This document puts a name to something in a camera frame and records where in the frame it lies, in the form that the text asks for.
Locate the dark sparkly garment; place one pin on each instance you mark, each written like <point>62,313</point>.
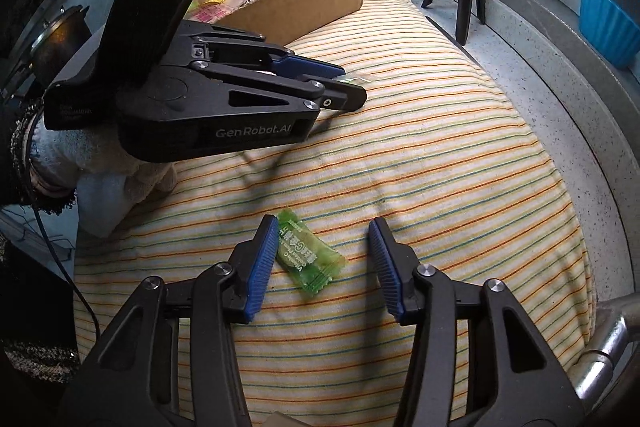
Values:
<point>35,359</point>

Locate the clear candy wrapper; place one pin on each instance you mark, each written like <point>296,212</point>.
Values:
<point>356,79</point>

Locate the pink snack packet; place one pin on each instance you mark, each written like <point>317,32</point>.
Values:
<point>212,13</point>

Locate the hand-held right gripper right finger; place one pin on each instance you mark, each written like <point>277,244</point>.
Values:
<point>385,267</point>

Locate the chrome metal frame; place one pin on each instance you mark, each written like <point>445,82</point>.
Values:
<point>607,347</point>

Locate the striped cloth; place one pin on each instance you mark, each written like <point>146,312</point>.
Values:
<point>425,147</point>

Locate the person's left hand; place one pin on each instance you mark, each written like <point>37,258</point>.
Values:
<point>95,152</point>

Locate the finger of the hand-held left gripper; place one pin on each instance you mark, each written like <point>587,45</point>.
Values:
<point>310,66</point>
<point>345,99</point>

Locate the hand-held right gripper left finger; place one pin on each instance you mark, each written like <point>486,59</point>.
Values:
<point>262,267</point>

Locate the blue plastic basin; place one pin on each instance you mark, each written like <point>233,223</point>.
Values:
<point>607,24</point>

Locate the green candy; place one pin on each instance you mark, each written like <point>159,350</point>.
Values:
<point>307,257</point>

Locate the dark round pot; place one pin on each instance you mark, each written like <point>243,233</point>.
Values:
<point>57,37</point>

